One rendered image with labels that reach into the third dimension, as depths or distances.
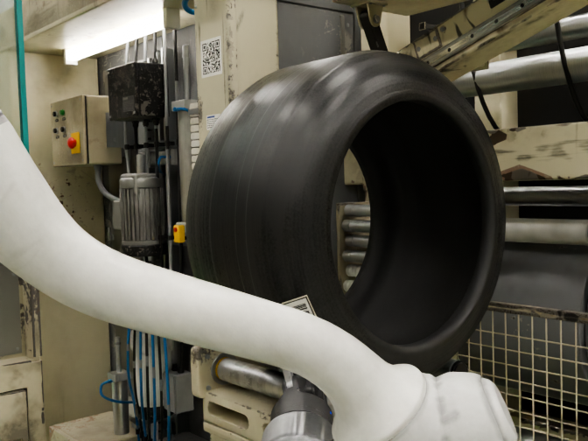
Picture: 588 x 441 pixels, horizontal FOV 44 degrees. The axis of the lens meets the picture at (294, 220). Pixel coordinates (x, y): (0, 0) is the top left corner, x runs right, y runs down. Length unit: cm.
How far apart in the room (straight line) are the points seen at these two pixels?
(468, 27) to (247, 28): 44
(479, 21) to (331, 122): 55
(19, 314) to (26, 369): 12
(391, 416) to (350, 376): 5
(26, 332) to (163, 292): 104
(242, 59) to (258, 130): 39
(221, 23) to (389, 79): 45
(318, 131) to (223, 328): 49
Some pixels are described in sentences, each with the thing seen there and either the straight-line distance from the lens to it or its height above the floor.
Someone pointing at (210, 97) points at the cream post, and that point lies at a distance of 150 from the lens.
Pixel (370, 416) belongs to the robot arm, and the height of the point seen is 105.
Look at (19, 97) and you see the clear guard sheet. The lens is 163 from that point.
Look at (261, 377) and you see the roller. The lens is 130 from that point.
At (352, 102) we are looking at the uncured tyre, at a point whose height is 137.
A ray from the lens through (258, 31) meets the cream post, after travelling 151.
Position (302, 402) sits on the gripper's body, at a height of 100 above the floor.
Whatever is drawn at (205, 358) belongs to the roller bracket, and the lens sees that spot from 140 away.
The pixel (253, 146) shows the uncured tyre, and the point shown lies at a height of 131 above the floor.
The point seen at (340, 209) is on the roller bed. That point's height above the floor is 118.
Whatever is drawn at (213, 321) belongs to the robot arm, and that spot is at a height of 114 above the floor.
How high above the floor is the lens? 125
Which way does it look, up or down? 3 degrees down
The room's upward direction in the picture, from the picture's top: 2 degrees counter-clockwise
